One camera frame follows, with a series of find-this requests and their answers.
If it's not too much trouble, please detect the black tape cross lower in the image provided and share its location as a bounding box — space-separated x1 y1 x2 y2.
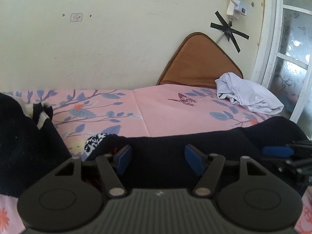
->
210 11 250 53

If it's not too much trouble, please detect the white framed glass door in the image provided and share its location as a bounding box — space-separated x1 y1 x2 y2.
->
251 0 311 137

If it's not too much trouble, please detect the white crumpled garment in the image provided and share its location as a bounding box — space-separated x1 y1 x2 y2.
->
215 72 284 116

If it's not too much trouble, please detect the black red horse-pattern sweater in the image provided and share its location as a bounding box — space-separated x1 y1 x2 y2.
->
85 116 311 193

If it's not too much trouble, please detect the pink floral bed sheet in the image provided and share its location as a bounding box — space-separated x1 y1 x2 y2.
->
1 85 311 233

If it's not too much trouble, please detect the white plug adapter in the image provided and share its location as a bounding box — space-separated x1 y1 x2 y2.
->
226 0 248 19

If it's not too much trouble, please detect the brown perforated cushion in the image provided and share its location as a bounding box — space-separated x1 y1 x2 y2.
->
157 32 243 89

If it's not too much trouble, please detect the black clothes pile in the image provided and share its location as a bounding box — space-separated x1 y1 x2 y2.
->
1 94 71 198

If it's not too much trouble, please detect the small wall sticker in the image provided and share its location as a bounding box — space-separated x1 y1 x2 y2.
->
70 13 83 22

